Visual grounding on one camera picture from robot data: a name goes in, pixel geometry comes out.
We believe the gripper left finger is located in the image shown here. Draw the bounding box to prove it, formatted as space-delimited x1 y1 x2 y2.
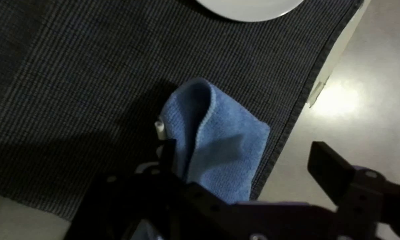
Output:
64 138 235 240

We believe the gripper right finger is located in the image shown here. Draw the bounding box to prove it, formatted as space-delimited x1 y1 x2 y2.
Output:
307 141 400 240

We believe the blue microfibre towel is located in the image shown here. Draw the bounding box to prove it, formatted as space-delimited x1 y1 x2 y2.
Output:
154 78 271 204

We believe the white plate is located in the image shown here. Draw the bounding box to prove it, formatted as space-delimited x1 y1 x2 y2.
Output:
195 0 305 22

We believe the dark woven placemat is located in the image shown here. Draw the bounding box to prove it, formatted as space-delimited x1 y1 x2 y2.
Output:
0 0 365 222

